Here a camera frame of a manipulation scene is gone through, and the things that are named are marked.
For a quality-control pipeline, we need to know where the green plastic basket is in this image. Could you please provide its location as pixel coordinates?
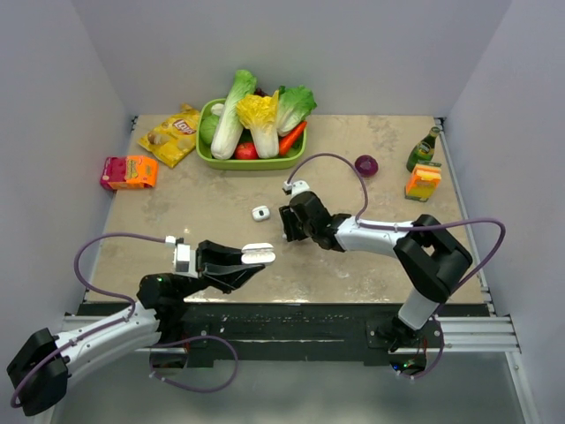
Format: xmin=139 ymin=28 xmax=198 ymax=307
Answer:
xmin=196 ymin=98 xmax=308 ymax=170

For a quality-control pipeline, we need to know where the tall napa cabbage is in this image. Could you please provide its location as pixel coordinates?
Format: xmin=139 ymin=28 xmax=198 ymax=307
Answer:
xmin=211 ymin=70 xmax=257 ymax=160

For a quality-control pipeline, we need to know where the round green cabbage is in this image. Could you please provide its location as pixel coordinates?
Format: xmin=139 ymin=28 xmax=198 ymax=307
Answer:
xmin=200 ymin=114 xmax=220 ymax=146

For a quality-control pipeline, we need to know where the aluminium frame rail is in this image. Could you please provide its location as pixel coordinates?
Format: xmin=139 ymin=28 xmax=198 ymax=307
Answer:
xmin=61 ymin=314 xmax=522 ymax=354

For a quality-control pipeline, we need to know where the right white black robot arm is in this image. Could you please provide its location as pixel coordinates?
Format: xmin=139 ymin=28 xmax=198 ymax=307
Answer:
xmin=279 ymin=188 xmax=472 ymax=347

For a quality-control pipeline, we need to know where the orange carrot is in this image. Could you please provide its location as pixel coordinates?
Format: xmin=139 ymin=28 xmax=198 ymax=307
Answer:
xmin=279 ymin=121 xmax=307 ymax=156

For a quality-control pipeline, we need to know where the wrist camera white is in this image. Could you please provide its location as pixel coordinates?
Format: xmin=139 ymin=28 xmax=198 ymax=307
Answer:
xmin=165 ymin=236 xmax=198 ymax=278
xmin=282 ymin=180 xmax=310 ymax=197

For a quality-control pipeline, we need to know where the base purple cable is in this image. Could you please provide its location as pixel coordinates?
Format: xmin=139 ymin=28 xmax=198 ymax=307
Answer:
xmin=395 ymin=317 xmax=446 ymax=380
xmin=148 ymin=335 xmax=239 ymax=393

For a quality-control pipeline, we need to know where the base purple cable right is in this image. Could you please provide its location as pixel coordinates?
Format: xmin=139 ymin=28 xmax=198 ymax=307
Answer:
xmin=395 ymin=317 xmax=446 ymax=380

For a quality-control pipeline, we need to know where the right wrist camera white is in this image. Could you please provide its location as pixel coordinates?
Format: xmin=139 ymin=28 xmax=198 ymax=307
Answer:
xmin=282 ymin=180 xmax=310 ymax=197

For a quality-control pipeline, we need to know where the pink orange snack box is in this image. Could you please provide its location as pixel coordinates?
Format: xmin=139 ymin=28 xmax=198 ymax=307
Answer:
xmin=100 ymin=155 xmax=158 ymax=191

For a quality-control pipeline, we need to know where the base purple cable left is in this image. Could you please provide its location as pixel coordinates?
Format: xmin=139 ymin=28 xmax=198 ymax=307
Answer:
xmin=148 ymin=335 xmax=239 ymax=393

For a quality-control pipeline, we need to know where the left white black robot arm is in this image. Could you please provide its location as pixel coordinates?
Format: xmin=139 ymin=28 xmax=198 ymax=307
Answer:
xmin=6 ymin=236 xmax=275 ymax=416

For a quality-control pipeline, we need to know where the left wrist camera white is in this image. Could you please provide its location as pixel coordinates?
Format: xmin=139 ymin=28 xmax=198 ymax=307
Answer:
xmin=165 ymin=236 xmax=198 ymax=278

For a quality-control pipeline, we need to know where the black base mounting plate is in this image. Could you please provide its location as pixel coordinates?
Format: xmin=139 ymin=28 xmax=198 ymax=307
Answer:
xmin=77 ymin=301 xmax=447 ymax=370

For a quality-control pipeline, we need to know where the red tomato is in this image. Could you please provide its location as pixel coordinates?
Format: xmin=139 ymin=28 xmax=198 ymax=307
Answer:
xmin=234 ymin=142 xmax=259 ymax=160

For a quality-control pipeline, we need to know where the green Perrier bottle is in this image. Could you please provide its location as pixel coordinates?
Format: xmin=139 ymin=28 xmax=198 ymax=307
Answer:
xmin=405 ymin=126 xmax=441 ymax=172

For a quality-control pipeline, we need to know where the green leaf lettuce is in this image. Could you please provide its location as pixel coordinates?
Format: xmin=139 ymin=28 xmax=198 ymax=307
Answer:
xmin=275 ymin=85 xmax=317 ymax=137

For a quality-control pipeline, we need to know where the yellow napa cabbage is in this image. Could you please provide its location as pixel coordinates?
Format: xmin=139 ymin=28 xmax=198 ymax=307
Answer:
xmin=236 ymin=90 xmax=279 ymax=159

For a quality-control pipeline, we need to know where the white gold-rimmed charging case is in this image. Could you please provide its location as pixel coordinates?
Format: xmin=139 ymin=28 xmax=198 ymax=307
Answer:
xmin=252 ymin=206 xmax=271 ymax=222

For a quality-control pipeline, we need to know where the purple red onion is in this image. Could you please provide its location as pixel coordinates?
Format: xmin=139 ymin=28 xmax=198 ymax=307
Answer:
xmin=354 ymin=155 xmax=379 ymax=178

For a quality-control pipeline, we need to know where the orange sponge pack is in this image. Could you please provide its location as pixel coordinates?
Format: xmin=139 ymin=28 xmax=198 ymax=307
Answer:
xmin=404 ymin=161 xmax=442 ymax=202

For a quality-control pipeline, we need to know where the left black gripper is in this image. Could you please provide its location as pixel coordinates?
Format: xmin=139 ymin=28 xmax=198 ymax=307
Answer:
xmin=177 ymin=239 xmax=265 ymax=300

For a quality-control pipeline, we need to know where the yellow Lays chips bag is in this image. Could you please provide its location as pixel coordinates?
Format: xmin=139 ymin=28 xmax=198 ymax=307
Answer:
xmin=137 ymin=103 xmax=200 ymax=169

